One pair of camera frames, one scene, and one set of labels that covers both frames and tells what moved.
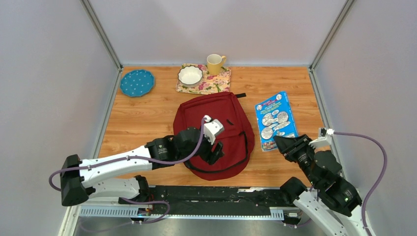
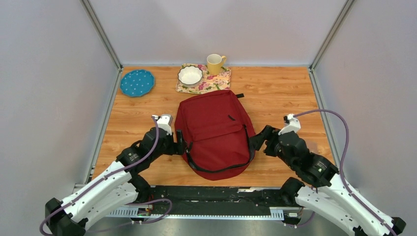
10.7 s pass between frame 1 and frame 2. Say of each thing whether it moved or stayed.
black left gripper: moved
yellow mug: stayed
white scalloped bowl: stayed
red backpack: stayed
